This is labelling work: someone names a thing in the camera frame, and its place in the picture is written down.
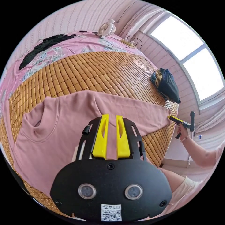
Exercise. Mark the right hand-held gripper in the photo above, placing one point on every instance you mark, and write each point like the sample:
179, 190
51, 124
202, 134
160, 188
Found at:
186, 124

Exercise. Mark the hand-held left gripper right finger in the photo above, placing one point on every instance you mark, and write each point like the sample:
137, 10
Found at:
123, 142

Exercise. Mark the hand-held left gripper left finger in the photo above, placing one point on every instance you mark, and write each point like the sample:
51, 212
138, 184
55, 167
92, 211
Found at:
100, 140

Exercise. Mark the pink sweatshirt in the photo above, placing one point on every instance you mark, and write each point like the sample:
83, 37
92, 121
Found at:
70, 112

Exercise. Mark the person's right forearm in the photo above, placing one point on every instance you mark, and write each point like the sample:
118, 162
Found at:
198, 151

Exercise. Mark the person's right hand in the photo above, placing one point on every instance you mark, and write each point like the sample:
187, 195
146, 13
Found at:
184, 133

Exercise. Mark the pile of clothes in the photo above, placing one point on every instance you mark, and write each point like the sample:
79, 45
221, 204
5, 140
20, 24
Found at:
168, 86

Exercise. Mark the white curtain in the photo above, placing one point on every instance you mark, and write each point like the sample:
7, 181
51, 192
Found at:
211, 121

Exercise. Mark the window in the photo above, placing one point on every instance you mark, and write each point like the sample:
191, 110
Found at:
189, 51

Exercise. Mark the bed with woven mat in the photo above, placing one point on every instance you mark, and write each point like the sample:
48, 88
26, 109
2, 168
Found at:
98, 70

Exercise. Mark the person's body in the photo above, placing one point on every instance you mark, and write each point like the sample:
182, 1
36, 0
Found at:
186, 189

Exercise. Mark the power strip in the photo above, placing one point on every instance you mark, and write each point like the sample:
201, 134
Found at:
127, 42

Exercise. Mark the white table fan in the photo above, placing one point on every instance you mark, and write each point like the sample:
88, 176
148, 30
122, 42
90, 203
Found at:
107, 29

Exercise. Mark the black garment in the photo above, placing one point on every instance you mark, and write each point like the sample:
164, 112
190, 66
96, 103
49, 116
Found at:
44, 44

